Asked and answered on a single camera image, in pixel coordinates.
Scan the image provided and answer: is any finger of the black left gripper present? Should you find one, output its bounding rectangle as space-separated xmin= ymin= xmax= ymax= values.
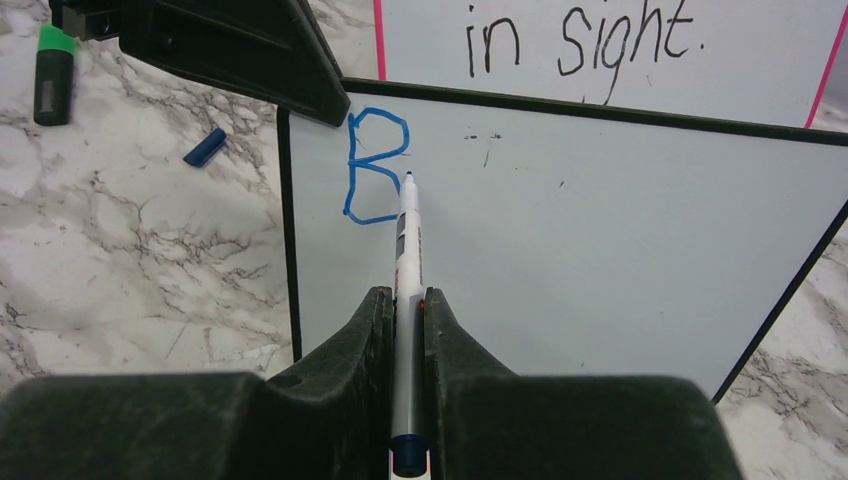
xmin=119 ymin=0 xmax=350 ymax=127

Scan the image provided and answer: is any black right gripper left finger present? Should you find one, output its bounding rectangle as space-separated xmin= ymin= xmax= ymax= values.
xmin=1 ymin=287 xmax=393 ymax=479

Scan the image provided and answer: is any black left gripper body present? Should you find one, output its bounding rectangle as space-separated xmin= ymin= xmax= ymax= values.
xmin=48 ymin=0 xmax=122 ymax=41

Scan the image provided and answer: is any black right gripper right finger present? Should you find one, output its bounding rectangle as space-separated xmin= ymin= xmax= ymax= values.
xmin=423 ymin=288 xmax=742 ymax=479

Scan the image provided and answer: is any blue whiteboard marker pen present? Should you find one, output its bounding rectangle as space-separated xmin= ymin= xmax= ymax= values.
xmin=389 ymin=171 xmax=428 ymax=478

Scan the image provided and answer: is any blue marker cap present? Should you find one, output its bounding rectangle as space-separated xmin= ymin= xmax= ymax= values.
xmin=183 ymin=128 xmax=227 ymax=168

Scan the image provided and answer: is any black framed whiteboard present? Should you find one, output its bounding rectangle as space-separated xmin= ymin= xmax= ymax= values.
xmin=278 ymin=80 xmax=847 ymax=399

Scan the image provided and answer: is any pink framed whiteboard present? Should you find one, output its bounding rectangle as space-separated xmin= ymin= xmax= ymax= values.
xmin=374 ymin=0 xmax=847 ymax=127

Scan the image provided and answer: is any green capped black highlighter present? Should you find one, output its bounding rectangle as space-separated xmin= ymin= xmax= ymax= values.
xmin=33 ymin=24 xmax=75 ymax=126

